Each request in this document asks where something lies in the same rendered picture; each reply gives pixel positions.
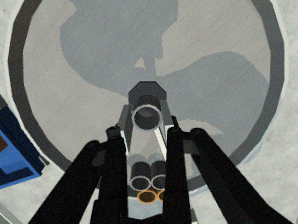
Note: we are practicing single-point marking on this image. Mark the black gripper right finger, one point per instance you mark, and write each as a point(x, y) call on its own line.
point(237, 199)

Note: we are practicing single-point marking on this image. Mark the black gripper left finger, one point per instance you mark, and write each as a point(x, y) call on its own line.
point(70, 197)

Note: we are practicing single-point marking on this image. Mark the bronze bushing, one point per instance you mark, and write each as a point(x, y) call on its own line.
point(160, 197)
point(147, 197)
point(3, 144)

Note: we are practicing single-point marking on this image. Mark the grey metal ring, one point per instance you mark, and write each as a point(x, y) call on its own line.
point(147, 124)
point(140, 179)
point(158, 169)

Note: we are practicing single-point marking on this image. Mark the blue crate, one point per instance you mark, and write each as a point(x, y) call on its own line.
point(20, 150)

